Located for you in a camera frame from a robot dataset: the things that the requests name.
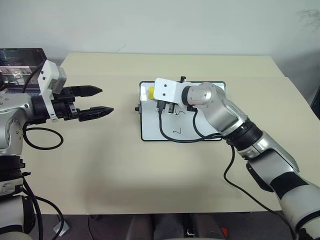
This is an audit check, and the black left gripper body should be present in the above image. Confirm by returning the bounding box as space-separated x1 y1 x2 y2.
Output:
51 86 81 122

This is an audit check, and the small black-framed whiteboard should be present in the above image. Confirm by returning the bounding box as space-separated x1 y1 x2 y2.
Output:
138 80 227 143

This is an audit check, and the black laptop screen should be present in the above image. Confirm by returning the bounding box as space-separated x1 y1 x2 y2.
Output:
0 47 49 93

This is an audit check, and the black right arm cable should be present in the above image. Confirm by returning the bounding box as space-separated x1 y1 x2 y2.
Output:
156 100 297 240

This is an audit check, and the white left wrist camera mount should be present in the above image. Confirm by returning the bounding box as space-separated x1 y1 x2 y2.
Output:
36 59 68 123

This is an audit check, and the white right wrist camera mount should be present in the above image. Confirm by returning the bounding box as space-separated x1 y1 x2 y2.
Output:
152 77 191 105

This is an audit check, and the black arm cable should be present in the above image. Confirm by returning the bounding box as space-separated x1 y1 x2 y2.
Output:
156 100 297 240
21 59 65 237

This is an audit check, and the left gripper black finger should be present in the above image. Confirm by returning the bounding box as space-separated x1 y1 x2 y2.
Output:
74 105 115 123
70 85 104 99

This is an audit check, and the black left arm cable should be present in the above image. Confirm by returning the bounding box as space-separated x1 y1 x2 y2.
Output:
21 59 65 237

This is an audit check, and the silver metal bracket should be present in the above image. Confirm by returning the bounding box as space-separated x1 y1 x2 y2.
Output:
52 219 70 236

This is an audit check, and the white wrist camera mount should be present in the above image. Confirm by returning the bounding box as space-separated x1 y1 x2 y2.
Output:
152 77 191 105
36 59 68 123

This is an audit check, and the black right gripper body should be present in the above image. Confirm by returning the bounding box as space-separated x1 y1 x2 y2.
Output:
165 101 177 115

